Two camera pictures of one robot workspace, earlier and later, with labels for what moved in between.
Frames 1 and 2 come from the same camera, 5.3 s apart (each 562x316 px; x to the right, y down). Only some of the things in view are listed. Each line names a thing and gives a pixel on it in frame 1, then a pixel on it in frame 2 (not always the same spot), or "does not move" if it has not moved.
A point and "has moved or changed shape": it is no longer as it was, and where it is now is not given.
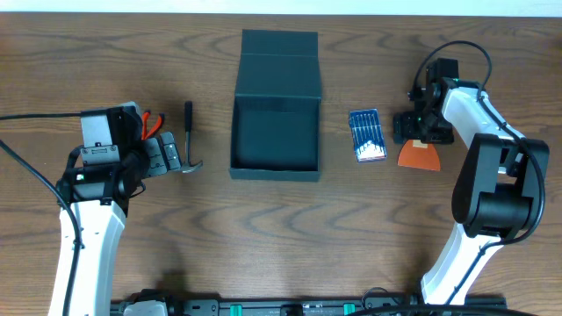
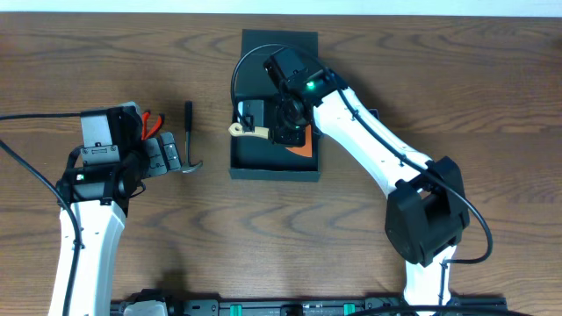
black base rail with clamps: (145, 302) does not move
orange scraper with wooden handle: (426, 158) has moved or changed shape
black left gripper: (149, 157) does not move
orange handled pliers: (147, 133) does not move
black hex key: (187, 167) does not move
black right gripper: (403, 125) -> (280, 136)
